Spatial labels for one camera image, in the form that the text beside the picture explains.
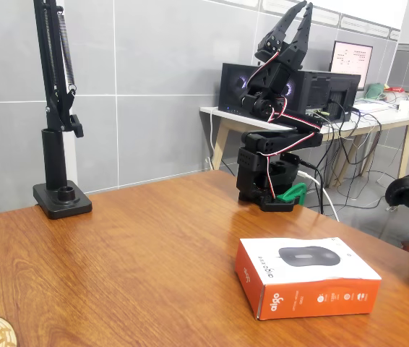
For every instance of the orange white mouse box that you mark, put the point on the orange white mouse box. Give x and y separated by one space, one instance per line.
298 271

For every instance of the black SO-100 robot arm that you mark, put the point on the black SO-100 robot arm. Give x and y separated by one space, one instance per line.
284 141

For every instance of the black computer case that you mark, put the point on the black computer case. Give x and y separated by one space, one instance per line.
320 90

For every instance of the computer monitor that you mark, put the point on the computer monitor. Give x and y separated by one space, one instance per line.
352 58

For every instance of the white table wooden legs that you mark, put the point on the white table wooden legs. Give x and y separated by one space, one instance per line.
233 118

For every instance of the green bag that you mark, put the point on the green bag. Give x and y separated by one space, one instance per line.
374 90

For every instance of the green table clamp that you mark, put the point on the green table clamp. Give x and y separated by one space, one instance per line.
295 193

